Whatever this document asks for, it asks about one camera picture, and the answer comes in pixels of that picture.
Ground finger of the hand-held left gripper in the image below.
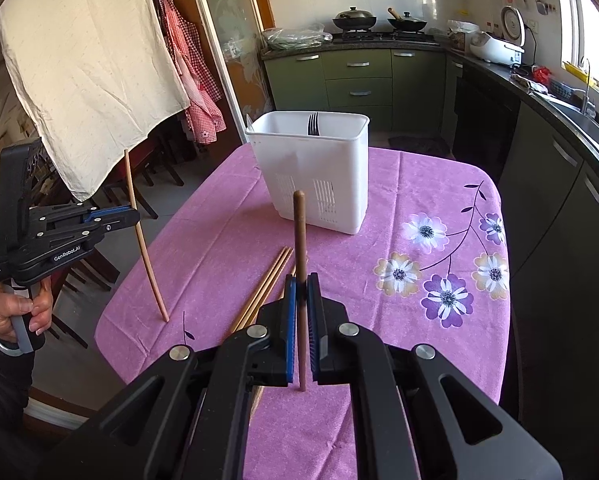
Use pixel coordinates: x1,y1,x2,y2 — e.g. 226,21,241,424
82,204,132,224
78,211,141,250

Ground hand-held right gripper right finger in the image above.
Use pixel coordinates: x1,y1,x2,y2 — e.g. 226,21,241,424
307,272,565,480

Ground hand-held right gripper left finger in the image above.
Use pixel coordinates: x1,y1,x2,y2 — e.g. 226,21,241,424
36,275,300,480

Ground white plastic utensil holder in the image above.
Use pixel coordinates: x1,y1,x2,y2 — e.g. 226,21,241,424
244,111,370,236

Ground person's left forearm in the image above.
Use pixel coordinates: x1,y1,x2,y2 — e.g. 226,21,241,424
0,332,36,426

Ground person's left hand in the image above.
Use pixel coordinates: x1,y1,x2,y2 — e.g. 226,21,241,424
0,279,55,345

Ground red checked apron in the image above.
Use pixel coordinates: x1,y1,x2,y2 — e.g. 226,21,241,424
152,0,227,145

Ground pink floral tablecloth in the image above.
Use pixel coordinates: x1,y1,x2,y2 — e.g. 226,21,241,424
94,145,510,480

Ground white hanging cloth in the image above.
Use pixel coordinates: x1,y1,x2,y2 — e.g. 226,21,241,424
0,0,191,203

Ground frosted glass sliding door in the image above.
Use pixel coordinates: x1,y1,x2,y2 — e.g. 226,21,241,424
184,0,276,147

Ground green kitchen cabinets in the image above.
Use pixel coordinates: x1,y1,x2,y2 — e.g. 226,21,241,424
262,47,453,134

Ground clear plastic bag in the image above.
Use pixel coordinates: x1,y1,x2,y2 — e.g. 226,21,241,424
261,25,334,52

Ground dark kitchen cabinets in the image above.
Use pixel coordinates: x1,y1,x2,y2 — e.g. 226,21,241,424
448,57,599,466

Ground gas stove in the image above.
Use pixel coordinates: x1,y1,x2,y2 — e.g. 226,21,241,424
332,29,441,44

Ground black wok with lid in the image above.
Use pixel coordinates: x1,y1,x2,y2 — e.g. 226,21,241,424
332,7,379,31

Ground white plastic bag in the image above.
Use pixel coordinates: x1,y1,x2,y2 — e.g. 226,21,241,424
447,19,481,54

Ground white rice cooker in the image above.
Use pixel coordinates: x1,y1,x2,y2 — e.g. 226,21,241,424
469,5,527,66

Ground steel kitchen sink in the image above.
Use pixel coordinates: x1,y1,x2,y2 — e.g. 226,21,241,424
543,95,599,148

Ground small chrome faucet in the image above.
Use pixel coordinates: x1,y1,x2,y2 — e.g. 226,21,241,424
579,57,597,116

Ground yellow windowsill item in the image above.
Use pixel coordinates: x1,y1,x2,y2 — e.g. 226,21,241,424
563,61,597,86

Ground kitchen window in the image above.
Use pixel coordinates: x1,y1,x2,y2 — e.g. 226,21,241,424
553,0,599,107

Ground black wok wooden handle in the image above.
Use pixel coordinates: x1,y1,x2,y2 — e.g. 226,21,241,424
386,7,429,32

